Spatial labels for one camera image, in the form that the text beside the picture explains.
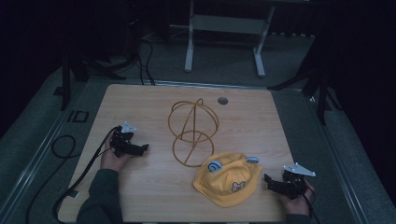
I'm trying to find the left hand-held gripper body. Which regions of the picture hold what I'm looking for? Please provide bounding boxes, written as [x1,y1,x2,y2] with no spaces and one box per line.
[109,120,138,159]

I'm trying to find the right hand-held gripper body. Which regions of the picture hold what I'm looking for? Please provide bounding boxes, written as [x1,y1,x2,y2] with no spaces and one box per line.
[280,161,318,201]

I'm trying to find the yellow bucket hat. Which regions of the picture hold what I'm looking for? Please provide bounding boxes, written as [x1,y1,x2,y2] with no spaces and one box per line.
[192,151,263,208]

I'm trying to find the wire hat stand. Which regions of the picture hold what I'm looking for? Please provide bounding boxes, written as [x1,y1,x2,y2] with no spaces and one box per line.
[167,97,220,169]

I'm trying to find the person's left hand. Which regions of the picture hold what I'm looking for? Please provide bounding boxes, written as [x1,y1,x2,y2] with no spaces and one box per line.
[99,133,133,173]

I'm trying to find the person's right hand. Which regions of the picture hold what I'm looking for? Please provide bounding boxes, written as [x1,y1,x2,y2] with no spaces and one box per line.
[277,179,316,217]

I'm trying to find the black metal stand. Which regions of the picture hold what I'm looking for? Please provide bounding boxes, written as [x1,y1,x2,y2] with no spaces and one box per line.
[268,27,344,126]
[59,0,141,112]

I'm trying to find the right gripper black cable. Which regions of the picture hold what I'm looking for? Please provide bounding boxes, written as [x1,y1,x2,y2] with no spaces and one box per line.
[298,181,322,224]

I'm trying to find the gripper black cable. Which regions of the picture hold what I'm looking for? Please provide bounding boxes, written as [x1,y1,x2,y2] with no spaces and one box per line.
[51,125,121,224]
[298,181,322,224]

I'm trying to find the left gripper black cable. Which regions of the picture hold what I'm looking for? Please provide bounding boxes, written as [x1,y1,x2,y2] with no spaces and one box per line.
[51,125,121,224]

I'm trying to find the black floor cable loop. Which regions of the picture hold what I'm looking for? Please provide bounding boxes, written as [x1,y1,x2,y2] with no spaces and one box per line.
[24,134,78,224]

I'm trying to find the black cables on floor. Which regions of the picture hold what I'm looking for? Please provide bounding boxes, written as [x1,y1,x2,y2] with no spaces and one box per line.
[135,38,156,87]

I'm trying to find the white metal desk frame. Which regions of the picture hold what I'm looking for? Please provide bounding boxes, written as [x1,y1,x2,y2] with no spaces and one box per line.
[184,0,276,78]

